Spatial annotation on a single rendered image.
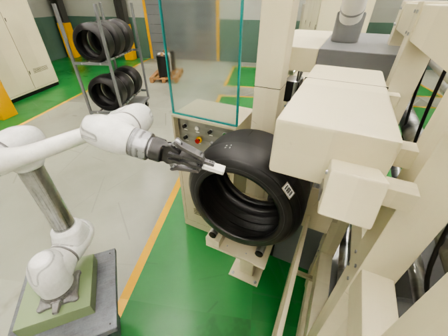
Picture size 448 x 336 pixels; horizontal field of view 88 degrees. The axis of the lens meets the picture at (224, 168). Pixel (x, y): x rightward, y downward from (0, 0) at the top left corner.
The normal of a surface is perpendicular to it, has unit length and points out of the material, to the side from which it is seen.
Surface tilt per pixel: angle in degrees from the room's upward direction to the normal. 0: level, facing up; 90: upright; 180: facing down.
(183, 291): 0
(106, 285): 0
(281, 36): 90
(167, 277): 0
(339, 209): 72
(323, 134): 90
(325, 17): 90
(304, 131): 90
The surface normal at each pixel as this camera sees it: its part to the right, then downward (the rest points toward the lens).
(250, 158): -0.19, -0.21
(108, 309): 0.01, -0.81
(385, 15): -0.14, 0.58
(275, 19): -0.43, 0.53
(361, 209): -0.41, 0.26
